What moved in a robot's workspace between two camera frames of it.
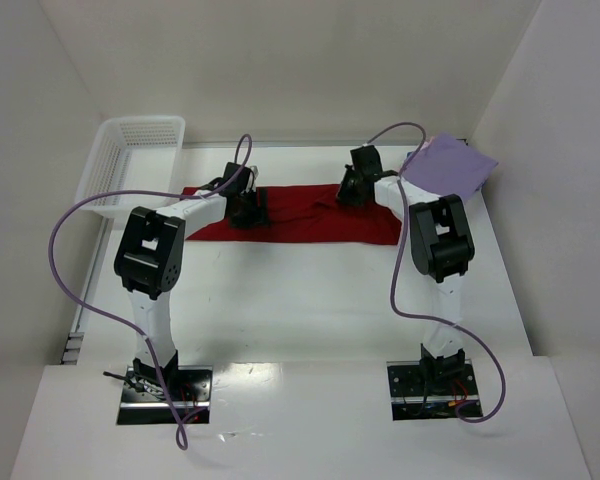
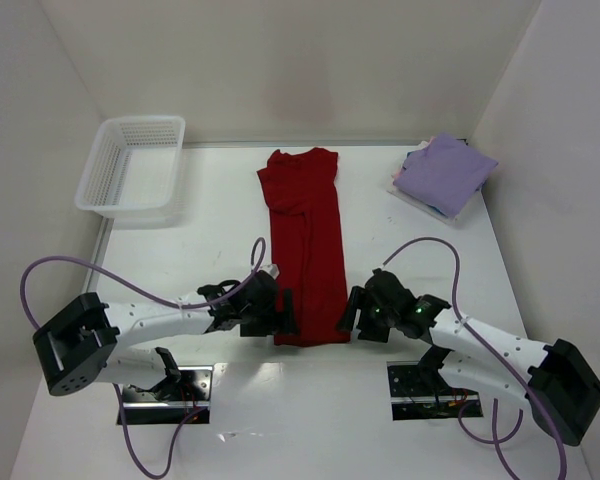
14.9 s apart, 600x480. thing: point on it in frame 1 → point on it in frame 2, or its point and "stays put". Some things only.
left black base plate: (145, 402) stays put
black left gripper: (259, 209) → (273, 315)
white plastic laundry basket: (138, 153) stays put
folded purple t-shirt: (445, 165) stays put
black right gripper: (348, 190) → (363, 316)
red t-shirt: (310, 215) → (307, 244)
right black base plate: (432, 390) stays put
